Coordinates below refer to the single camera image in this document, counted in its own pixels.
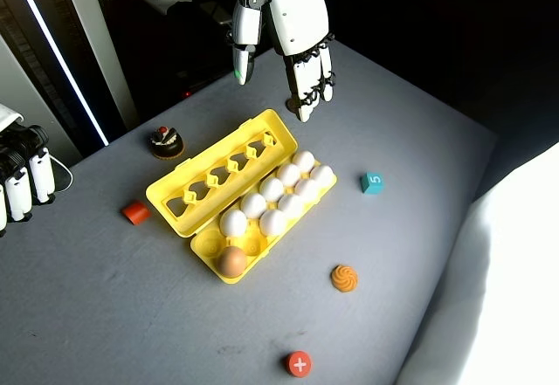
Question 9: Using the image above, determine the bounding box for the teal number block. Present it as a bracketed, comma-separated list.
[360, 171, 385, 195]

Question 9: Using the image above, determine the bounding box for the thin white cable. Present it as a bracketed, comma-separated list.
[46, 152, 74, 195]

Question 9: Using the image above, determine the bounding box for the chocolate toy cake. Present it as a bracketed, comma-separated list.
[149, 126, 185, 161]

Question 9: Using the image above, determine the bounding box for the white pillar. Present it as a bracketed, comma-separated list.
[56, 0, 141, 132]

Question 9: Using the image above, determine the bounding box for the tan brown toy egg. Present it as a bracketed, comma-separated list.
[217, 245, 248, 278]

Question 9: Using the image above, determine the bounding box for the white light strip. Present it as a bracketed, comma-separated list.
[9, 0, 110, 148]

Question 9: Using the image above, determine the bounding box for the bright white cloth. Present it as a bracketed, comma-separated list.
[395, 140, 559, 385]

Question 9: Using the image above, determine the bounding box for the orange swirl toy pastry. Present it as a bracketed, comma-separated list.
[330, 265, 359, 293]

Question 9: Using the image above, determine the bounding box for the red disc with plus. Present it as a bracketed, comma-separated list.
[285, 350, 314, 378]

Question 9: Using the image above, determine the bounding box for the grey table cloth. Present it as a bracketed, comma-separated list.
[0, 38, 499, 385]

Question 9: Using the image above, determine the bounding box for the yellow plastic egg box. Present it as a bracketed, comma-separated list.
[145, 108, 339, 285]

